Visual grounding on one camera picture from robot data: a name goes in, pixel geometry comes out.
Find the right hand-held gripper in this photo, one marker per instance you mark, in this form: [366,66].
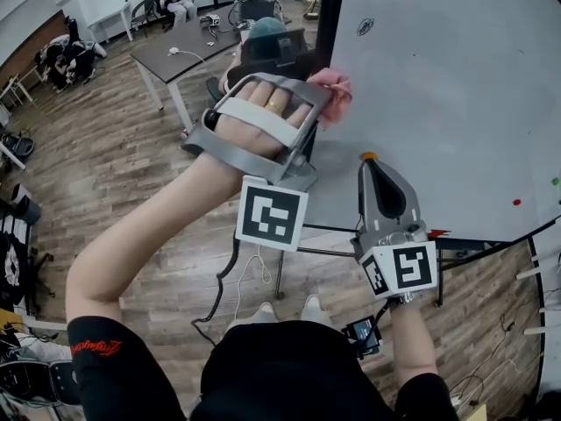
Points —
[412,268]

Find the pink cloth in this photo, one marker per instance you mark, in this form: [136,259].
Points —
[335,99]

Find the person's left forearm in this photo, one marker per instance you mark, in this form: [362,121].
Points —
[144,235]

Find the black metal rolling stand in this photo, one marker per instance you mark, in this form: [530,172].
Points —
[280,279]

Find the black mesh chair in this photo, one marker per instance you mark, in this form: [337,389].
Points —
[140,9]

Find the person's right forearm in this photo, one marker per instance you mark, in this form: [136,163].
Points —
[412,344]

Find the white whiteboard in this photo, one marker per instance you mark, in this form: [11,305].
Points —
[438,81]

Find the person's black shirt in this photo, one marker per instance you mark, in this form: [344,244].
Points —
[285,375]

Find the orange round magnet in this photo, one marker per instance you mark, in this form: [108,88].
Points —
[369,154]

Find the silver wristwatch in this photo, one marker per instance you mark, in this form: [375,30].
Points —
[405,298]

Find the green round magnet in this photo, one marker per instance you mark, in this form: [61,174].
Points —
[553,181]

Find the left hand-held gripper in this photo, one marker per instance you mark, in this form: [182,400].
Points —
[271,213]

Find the red lightning-shaped magnet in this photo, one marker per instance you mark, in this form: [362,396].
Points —
[437,233]

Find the person's left hand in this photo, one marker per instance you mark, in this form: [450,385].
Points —
[258,140]

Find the person's white shoe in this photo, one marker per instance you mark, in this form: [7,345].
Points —
[316,307]
[266,311]

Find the black printed garment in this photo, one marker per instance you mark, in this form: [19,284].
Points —
[13,270]

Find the black office chair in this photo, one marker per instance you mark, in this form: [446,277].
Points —
[263,51]

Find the black grey equipment backpack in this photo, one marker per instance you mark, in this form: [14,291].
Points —
[26,384]

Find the person's left white shoe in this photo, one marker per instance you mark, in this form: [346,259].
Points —
[266,311]

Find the person's right white shoe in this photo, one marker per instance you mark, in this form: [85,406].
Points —
[316,307]

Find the small black screen device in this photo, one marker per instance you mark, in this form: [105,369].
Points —
[364,329]

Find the dark table with white legs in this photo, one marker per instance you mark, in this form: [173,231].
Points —
[193,37]

